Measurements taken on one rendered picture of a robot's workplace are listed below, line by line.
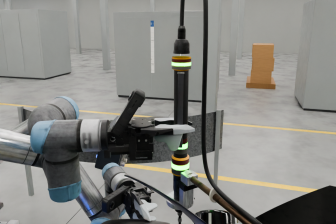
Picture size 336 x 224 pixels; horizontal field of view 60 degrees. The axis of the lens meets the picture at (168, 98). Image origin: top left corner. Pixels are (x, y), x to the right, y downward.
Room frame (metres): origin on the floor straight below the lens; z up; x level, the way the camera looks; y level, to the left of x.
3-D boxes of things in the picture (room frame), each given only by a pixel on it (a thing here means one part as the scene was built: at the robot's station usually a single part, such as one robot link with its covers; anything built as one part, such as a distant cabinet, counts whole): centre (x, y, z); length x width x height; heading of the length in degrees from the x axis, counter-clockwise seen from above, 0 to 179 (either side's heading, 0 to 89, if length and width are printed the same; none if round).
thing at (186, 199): (0.64, -0.04, 1.34); 0.09 x 0.07 x 0.10; 29
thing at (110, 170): (1.00, 0.20, 1.17); 0.11 x 0.08 x 0.09; 31
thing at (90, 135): (0.63, 0.17, 1.48); 0.08 x 0.05 x 0.08; 4
